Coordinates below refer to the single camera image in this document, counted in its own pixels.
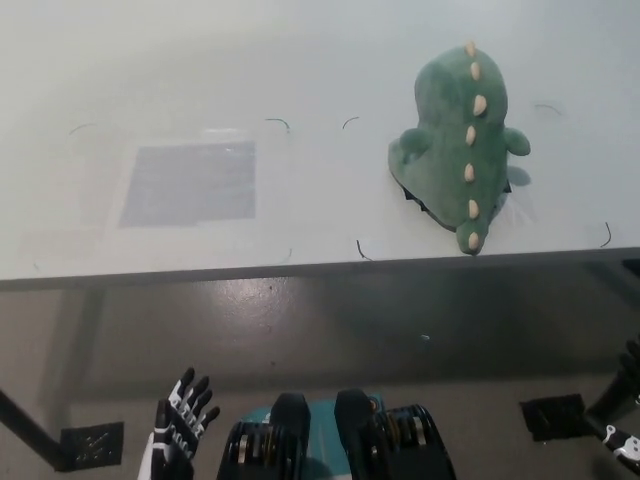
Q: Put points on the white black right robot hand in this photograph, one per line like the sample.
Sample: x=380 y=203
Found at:
x=626 y=447

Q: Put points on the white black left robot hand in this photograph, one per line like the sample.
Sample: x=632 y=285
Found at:
x=172 y=445

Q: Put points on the green plush dinosaur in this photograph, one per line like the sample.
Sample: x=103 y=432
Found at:
x=450 y=150

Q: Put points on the black teal robot torso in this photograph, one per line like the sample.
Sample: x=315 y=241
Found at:
x=360 y=440

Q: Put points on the grey tape patch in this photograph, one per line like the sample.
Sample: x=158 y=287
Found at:
x=190 y=185

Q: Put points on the black tape patch on table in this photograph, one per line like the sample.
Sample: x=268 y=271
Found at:
x=412 y=197

